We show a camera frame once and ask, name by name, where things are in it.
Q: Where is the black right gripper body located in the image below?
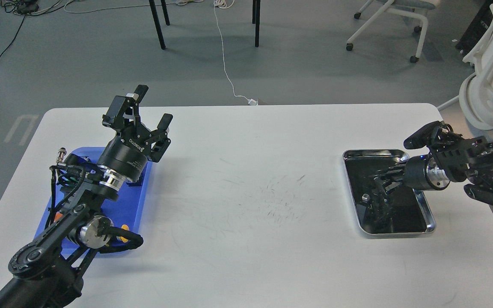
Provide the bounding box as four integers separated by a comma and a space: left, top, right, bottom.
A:
384, 157, 438, 191

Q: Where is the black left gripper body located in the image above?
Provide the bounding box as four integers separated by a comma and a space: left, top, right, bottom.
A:
97, 124, 171, 182

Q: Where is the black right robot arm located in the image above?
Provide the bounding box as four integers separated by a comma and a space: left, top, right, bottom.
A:
367, 121, 493, 207

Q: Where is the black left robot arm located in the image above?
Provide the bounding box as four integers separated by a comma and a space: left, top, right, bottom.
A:
0, 85, 173, 308

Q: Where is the silver metal tray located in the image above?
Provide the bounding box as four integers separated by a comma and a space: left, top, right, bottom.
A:
343, 149, 436, 238

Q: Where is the orange white push button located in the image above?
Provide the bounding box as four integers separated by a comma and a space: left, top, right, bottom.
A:
53, 212, 63, 222

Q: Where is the black table leg left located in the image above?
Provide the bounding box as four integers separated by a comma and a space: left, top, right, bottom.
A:
148, 0, 170, 50

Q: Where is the black table leg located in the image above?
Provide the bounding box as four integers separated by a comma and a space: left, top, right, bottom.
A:
252, 0, 261, 47
148, 0, 170, 50

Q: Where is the black table leg right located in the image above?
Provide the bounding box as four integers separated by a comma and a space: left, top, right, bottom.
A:
252, 0, 261, 47

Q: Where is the white office chair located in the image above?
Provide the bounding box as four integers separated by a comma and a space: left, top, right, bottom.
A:
345, 0, 436, 64

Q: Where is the yellow push button switch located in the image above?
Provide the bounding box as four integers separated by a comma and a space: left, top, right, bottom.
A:
116, 236, 130, 243

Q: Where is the white cable on floor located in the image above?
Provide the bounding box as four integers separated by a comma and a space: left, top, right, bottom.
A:
176, 0, 259, 106

